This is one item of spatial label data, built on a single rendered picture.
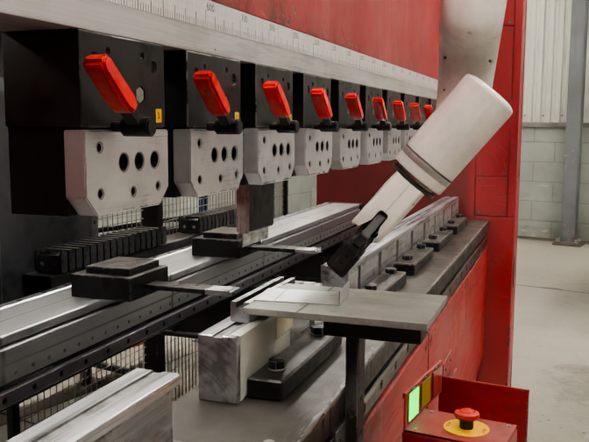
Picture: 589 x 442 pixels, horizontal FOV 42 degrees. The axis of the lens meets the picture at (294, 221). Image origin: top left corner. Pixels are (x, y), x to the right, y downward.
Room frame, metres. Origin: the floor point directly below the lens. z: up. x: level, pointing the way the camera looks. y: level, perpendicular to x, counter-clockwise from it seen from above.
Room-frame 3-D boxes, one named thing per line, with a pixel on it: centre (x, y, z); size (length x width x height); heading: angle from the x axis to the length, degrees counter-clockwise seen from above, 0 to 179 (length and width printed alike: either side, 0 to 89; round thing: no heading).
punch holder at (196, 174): (0.95, 0.13, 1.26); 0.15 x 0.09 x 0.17; 160
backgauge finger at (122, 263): (1.21, 0.21, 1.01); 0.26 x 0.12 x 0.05; 70
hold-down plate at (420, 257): (2.09, -0.33, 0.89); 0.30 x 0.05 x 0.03; 160
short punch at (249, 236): (1.16, 0.06, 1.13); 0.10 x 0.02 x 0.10; 160
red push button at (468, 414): (1.17, -0.28, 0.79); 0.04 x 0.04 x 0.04
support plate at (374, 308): (1.11, -0.08, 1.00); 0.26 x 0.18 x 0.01; 70
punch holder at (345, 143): (1.51, -0.07, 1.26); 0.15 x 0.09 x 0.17; 160
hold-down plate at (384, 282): (1.71, -0.20, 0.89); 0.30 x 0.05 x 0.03; 160
